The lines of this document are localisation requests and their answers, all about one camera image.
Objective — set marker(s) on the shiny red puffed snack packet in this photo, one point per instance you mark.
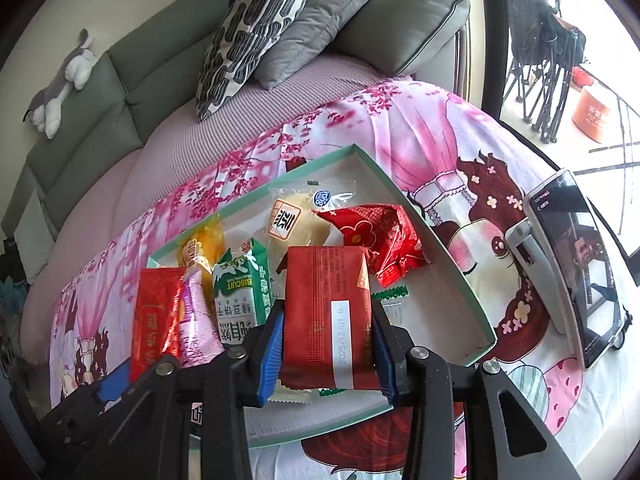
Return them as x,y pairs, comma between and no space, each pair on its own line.
385,240

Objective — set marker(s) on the dark red rectangular snack packet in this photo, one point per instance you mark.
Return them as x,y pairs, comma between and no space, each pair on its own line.
325,320

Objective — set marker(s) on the green white biscuit packet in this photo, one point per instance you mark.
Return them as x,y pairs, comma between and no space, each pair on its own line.
237,305

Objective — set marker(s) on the pink ribbed sofa cover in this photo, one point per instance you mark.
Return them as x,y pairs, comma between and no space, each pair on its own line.
325,80

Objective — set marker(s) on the smartphone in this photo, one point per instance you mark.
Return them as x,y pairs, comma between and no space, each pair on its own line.
575,260

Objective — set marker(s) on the white phone stand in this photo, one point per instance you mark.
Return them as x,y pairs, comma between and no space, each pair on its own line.
530,260

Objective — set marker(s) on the steamed cake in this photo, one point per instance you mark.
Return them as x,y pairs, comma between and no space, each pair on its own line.
295,220

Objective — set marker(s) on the grey pillow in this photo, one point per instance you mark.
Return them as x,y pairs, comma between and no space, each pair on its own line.
315,35

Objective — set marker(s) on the orange bucket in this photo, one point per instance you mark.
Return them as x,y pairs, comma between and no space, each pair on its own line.
595,112

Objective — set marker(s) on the white cushion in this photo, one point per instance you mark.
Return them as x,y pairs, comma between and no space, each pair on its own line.
35,230

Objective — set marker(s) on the pink snack packet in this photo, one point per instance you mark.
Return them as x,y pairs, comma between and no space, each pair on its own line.
200,320

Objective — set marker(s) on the teal-edged white box tray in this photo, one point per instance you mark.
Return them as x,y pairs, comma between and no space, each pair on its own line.
430,305

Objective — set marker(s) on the red gold packet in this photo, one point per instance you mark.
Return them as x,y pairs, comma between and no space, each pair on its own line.
155,320

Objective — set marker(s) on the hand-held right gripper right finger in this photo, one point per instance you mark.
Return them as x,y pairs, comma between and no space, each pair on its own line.
385,360

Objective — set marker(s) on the grey white plush toy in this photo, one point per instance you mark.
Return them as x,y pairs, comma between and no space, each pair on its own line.
65,80

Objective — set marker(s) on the black folding chairs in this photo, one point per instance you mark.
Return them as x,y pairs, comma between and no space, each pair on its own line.
545,60

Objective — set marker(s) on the teal cloth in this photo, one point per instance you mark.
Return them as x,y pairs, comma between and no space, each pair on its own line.
10,292

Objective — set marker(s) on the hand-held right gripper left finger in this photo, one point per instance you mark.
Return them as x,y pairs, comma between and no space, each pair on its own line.
270,360

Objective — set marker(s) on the black white patterned pillow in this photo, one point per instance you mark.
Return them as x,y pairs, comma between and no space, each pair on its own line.
250,35

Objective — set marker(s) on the grey-green sofa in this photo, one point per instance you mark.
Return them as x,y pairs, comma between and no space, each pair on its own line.
400,25

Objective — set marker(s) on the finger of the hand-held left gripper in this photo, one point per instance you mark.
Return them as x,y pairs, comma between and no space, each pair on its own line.
111,387

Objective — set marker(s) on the yellow snack packet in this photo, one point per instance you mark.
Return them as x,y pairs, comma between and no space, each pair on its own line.
205,237

